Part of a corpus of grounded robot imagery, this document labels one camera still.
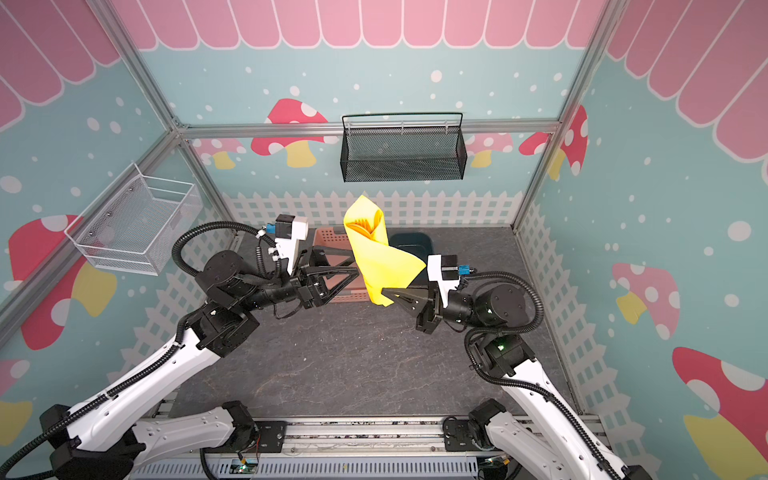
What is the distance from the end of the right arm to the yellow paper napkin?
0.02 metres

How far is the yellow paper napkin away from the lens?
434 millimetres

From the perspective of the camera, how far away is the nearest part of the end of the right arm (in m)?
0.49
